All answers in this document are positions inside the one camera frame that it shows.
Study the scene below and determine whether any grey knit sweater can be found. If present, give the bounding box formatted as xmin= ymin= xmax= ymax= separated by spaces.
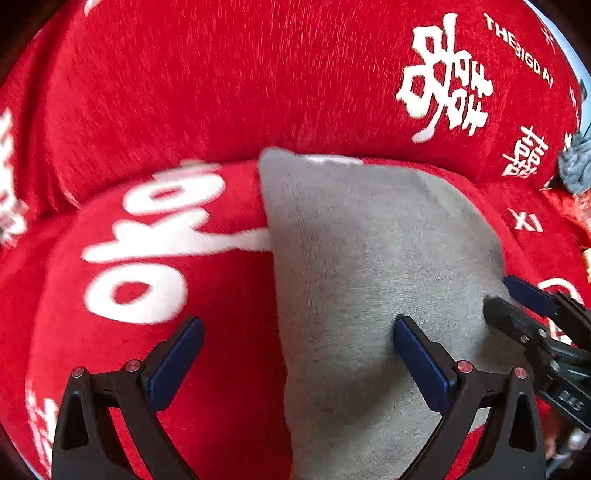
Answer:
xmin=259 ymin=148 xmax=524 ymax=479

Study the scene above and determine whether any person's right hand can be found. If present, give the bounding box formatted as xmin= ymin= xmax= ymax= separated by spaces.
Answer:
xmin=542 ymin=412 xmax=564 ymax=460

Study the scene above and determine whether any red embroidered cushion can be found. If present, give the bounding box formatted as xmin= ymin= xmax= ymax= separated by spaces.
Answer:
xmin=540 ymin=188 xmax=590 ymax=249

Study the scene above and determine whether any grey-blue crumpled cloth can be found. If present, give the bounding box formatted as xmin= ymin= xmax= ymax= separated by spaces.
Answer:
xmin=558 ymin=133 xmax=591 ymax=195

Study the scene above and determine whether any red sofa cover with characters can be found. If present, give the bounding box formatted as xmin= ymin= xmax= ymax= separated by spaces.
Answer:
xmin=1 ymin=1 xmax=590 ymax=479

